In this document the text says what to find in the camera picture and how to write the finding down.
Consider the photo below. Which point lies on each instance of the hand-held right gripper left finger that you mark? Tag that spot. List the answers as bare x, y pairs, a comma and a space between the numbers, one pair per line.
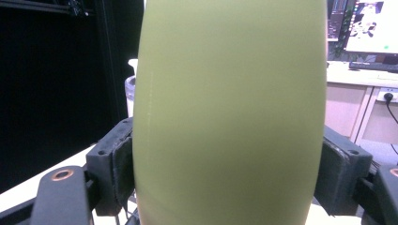
106, 168

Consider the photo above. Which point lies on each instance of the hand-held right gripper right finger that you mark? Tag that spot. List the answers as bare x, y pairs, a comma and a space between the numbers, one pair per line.
341, 175

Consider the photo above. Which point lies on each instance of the green metal water bottle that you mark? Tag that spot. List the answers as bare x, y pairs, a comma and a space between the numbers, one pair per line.
230, 118

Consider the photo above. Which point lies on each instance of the clear plastic cup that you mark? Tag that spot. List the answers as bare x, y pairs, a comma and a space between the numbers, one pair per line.
130, 93

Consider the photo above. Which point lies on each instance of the white power socket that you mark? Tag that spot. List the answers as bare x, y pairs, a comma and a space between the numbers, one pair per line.
388, 93

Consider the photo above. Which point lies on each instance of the black keyboard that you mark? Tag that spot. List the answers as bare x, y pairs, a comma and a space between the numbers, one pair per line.
372, 66

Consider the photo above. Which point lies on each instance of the bright computer monitor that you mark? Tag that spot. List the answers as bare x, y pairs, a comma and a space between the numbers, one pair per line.
374, 28

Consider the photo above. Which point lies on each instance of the dark computer monitor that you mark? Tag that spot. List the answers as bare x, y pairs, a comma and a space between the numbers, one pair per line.
336, 18

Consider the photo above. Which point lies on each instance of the black metal frame bar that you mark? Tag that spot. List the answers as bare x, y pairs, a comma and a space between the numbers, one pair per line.
37, 6

